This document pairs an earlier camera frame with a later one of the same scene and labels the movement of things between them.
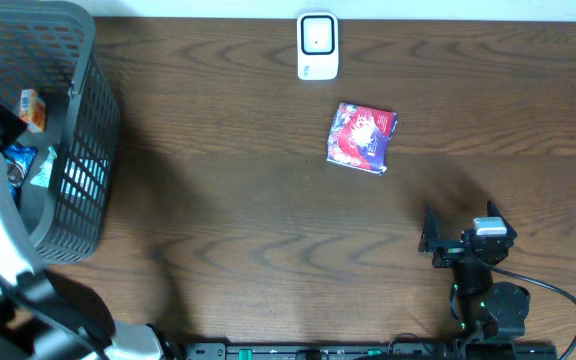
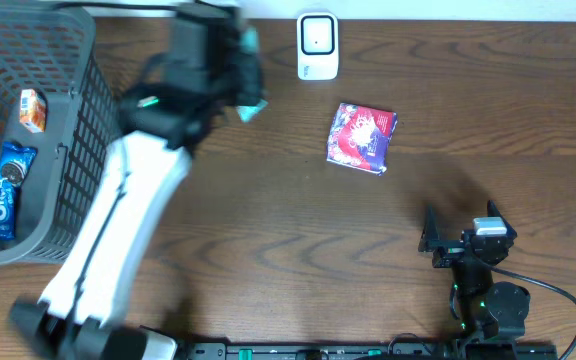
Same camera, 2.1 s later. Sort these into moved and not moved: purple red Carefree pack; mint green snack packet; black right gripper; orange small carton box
Moved: mint green snack packet
Not moved: black right gripper; purple red Carefree pack; orange small carton box
